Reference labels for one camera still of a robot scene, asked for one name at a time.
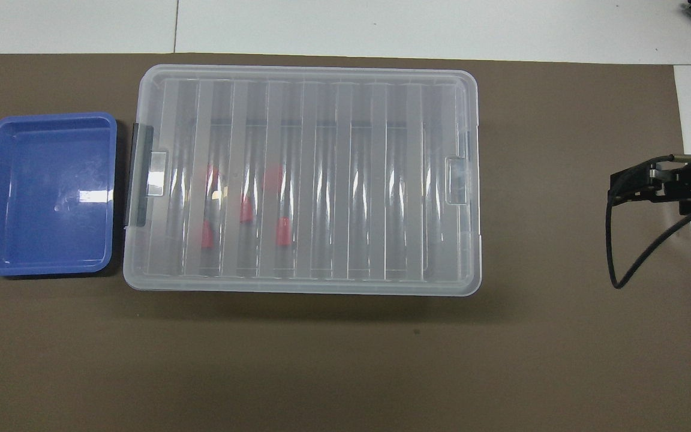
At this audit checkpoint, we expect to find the clear ribbed box lid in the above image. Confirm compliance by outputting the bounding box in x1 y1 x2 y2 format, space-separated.
122 64 483 297

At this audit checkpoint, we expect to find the clear plastic storage box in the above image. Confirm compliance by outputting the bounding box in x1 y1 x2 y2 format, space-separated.
122 65 483 297

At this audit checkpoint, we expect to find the blue plastic tray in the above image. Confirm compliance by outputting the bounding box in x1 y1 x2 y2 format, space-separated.
0 112 118 278

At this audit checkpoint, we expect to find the brown table mat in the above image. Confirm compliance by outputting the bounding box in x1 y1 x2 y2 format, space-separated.
0 53 691 432

